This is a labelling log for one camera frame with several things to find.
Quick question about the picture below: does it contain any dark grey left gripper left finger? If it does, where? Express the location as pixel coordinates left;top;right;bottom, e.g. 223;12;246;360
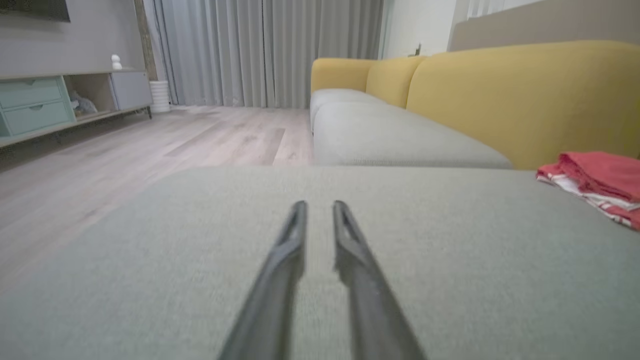
217;200;308;360

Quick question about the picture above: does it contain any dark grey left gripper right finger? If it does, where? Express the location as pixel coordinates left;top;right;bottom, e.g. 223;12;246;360
333;200;427;360

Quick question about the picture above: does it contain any red white striped garment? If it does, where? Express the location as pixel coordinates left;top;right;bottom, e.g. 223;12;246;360
536;151;640;232

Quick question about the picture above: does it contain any large grey sofa seat cushion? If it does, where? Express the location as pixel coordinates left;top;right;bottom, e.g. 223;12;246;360
0;166;640;360

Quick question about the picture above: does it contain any long grey sofa seat cushion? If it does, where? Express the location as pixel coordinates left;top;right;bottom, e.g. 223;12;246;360
312;101;514;169

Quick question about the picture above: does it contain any small grey sofa seat cushion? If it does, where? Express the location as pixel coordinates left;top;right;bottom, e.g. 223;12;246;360
309;88;388;132

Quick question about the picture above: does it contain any narrow yellow sofa back cushion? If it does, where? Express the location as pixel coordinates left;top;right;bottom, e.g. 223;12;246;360
365;55;427;109

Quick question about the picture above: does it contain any yellow sofa end cushion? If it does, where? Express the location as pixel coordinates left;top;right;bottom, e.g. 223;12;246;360
310;57;377;95

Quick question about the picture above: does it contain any white ribbed bin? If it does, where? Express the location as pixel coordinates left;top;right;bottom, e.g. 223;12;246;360
148;80;172;114

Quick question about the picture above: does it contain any grey pleated curtain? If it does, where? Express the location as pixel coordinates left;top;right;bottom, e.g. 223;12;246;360
142;0;385;110

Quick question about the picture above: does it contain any grey cabinet door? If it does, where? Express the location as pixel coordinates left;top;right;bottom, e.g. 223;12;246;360
109;71;154;111

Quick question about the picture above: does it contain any grey soft toy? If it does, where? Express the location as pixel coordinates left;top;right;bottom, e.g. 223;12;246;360
69;90;99;118

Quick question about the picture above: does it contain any wooden media cabinet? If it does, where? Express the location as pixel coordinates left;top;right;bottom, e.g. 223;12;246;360
0;67;154;149

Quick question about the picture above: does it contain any teal cabinet drawer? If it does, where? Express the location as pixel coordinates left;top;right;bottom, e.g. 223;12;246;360
0;77;64;110
0;99;74;137

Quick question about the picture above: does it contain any beige wall panel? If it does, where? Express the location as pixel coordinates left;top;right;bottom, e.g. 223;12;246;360
447;0;640;53

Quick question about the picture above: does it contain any dark wall television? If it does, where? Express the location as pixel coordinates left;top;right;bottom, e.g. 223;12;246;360
0;0;71;24

